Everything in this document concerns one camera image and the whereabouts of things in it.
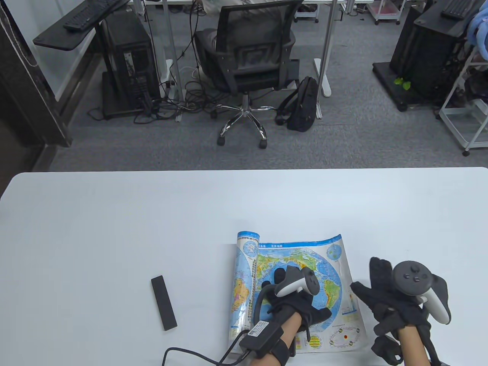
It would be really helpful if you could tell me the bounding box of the person's left hand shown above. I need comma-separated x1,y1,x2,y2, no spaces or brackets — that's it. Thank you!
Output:
260,267,332,342

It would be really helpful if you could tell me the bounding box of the person's right hand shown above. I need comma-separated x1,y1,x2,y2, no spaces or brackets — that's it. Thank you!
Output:
350,257,432,337

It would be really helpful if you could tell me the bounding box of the colourful world map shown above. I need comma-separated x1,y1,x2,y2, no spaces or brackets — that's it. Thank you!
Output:
228,231,367,354

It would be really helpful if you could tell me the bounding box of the black bar paperweight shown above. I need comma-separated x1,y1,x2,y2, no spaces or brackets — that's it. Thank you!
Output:
151,275,178,331

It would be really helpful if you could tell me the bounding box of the person's right forearm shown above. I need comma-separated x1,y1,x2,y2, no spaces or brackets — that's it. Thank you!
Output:
396,324,429,366

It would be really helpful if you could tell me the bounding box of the person's left forearm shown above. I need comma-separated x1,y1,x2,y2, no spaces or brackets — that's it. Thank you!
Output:
250,311,303,366

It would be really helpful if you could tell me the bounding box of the black and white controller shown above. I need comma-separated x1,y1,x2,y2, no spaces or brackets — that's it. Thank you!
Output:
252,266,321,333
393,261,451,325

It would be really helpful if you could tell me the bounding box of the black backpack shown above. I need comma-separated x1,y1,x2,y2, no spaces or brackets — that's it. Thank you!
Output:
275,76,319,132

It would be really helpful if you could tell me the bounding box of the white metal rack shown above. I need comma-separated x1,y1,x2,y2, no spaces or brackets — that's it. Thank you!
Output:
438,46,488,157

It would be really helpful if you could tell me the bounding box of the black computer cart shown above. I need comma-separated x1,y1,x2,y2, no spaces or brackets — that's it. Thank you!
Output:
373,0,479,112
33,0,165,119

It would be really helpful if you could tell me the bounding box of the black mesh office chair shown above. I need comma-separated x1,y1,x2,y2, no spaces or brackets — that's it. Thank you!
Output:
194,0,303,149

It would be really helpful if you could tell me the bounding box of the black computer tower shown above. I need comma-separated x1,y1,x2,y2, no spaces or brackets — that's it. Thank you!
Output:
102,13,161,111
390,6,464,100

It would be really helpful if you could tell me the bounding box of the white wheeled cart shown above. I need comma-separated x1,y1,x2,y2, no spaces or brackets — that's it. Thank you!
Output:
295,0,320,23
367,0,405,26

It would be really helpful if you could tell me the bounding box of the blue garment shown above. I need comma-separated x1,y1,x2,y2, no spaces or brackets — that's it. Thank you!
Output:
466,7,488,59

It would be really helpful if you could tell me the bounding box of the black keyboard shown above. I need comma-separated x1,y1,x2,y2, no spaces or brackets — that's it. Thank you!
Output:
441,0,477,19
63,0,132,32

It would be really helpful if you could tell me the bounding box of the white desk frame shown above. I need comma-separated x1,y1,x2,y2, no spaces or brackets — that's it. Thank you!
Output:
133,0,376,122

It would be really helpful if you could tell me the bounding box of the tangle of black cables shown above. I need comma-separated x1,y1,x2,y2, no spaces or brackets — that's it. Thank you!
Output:
88,57,239,124

